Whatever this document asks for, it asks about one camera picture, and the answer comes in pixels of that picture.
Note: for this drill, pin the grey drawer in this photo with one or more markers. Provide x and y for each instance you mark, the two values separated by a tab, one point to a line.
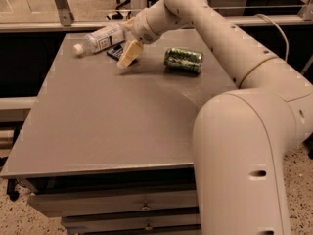
99	202
142	221

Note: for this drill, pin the black caster wheel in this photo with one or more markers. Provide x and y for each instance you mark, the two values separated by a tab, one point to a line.
11	190

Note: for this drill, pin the clear plastic bottle white cap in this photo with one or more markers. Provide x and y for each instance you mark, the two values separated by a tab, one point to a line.
100	40

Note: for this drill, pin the top grey drawer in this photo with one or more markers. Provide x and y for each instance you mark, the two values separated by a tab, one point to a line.
99	202

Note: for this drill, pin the blue rxbar blueberry wrapper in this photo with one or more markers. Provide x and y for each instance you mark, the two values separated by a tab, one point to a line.
117	53

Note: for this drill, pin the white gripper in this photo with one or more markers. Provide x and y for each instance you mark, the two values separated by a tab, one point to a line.
143	29

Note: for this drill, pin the green soda can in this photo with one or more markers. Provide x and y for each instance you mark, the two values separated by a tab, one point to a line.
183	60

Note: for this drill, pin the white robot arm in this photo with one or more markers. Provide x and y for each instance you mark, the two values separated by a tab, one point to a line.
239	137

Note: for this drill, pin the grey drawer cabinet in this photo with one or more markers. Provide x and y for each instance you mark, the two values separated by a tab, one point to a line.
95	127

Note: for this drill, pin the metal railing frame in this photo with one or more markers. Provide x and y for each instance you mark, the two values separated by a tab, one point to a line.
64	15

